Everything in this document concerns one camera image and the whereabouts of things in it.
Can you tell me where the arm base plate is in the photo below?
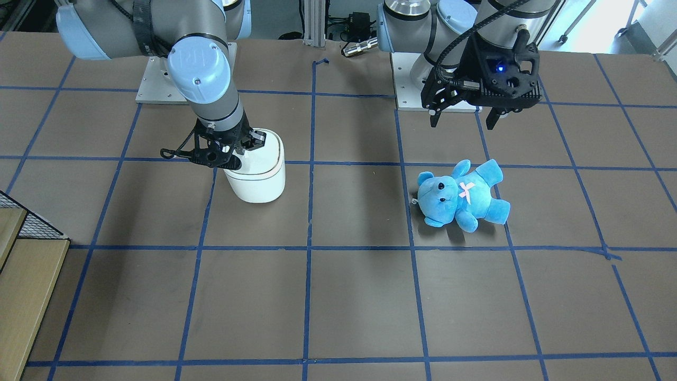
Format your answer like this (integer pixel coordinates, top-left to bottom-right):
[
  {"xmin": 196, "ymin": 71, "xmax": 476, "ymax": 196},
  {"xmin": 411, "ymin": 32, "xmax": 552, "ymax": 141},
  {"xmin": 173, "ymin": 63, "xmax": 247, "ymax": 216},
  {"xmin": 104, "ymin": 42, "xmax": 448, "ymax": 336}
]
[
  {"xmin": 390, "ymin": 51, "xmax": 479, "ymax": 113},
  {"xmin": 135, "ymin": 41, "xmax": 238, "ymax": 105}
]

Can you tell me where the silver flashlight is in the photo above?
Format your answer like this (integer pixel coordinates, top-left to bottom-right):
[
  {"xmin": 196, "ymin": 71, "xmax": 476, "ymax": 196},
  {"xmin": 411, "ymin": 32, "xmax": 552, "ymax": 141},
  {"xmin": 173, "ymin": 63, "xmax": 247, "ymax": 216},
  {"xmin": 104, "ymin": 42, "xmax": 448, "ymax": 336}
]
[{"xmin": 341, "ymin": 37, "xmax": 379, "ymax": 58}]

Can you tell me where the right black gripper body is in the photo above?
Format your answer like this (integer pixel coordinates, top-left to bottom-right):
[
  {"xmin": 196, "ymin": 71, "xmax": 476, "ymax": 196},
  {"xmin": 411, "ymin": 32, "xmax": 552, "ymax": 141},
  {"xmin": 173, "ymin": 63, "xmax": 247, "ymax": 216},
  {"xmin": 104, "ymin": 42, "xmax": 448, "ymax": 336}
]
[{"xmin": 188, "ymin": 119, "xmax": 267, "ymax": 170}]

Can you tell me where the blue teddy bear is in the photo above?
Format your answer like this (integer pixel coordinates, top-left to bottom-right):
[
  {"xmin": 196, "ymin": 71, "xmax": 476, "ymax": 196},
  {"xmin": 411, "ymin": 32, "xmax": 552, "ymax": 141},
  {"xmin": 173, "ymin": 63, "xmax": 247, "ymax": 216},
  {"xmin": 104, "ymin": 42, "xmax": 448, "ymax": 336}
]
[{"xmin": 413, "ymin": 159, "xmax": 511, "ymax": 232}]

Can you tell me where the black power adapter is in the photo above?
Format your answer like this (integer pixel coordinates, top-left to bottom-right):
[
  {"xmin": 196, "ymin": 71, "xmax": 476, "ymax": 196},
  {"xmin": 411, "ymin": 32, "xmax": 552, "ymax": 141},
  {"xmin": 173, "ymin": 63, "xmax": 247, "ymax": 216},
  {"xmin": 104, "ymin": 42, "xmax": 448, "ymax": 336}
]
[{"xmin": 346, "ymin": 12, "xmax": 371, "ymax": 39}]

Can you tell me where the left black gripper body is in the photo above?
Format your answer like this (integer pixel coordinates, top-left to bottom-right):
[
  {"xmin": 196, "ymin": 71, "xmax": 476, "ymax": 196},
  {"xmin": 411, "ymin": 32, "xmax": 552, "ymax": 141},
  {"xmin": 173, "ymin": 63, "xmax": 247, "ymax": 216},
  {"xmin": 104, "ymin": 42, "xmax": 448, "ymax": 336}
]
[{"xmin": 421, "ymin": 25, "xmax": 542, "ymax": 114}]

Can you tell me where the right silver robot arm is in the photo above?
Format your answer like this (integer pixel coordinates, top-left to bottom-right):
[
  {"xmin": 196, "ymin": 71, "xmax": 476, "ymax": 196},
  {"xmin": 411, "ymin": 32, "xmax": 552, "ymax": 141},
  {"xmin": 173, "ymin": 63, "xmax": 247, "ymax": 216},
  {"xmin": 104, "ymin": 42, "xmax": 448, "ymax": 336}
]
[{"xmin": 56, "ymin": 1, "xmax": 266, "ymax": 170}]

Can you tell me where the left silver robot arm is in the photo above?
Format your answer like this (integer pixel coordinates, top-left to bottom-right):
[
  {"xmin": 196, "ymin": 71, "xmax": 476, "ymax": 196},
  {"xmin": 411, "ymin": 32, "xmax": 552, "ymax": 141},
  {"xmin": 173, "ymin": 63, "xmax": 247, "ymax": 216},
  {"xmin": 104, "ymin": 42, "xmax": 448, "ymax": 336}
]
[{"xmin": 377, "ymin": 1, "xmax": 555, "ymax": 130}]

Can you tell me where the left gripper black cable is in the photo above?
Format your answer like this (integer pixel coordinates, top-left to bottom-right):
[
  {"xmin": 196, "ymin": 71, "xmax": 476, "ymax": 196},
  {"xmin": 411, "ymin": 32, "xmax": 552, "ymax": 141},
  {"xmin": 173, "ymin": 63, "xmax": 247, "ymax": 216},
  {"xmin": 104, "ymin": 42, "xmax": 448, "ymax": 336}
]
[{"xmin": 435, "ymin": 0, "xmax": 529, "ymax": 85}]

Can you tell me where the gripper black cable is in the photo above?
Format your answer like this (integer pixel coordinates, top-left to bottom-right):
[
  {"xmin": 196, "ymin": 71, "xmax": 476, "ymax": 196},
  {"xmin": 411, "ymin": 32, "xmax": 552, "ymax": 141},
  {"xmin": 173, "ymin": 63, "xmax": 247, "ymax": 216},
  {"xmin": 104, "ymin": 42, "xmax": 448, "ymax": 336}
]
[
  {"xmin": 435, "ymin": 0, "xmax": 529, "ymax": 85},
  {"xmin": 160, "ymin": 127, "xmax": 197, "ymax": 160}
]

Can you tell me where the wooden shelf with mesh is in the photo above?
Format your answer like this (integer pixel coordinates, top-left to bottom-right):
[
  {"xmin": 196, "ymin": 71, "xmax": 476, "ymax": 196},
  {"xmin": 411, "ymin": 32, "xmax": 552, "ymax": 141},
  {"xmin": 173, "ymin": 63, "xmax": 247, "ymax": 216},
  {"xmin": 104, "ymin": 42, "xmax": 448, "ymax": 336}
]
[{"xmin": 1, "ymin": 192, "xmax": 70, "ymax": 380}]

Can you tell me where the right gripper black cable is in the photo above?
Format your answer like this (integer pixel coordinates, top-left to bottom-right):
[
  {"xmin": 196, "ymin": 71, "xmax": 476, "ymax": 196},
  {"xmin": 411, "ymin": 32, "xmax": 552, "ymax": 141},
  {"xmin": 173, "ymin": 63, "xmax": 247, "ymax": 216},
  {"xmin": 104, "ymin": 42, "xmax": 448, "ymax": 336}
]
[{"xmin": 160, "ymin": 127, "xmax": 197, "ymax": 160}]

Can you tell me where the white trash can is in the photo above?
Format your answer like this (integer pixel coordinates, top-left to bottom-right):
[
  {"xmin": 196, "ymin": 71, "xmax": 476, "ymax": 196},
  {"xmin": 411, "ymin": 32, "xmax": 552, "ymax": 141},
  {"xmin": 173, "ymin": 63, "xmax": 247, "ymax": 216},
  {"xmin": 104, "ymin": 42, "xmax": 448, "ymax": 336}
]
[{"xmin": 223, "ymin": 129, "xmax": 286, "ymax": 203}]

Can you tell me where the aluminium frame post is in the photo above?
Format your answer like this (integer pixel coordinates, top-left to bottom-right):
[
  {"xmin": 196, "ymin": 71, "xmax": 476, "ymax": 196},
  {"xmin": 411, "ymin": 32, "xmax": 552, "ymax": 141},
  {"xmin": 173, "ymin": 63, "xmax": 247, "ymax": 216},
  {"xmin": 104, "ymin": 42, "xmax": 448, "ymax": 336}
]
[{"xmin": 301, "ymin": 0, "xmax": 327, "ymax": 50}]

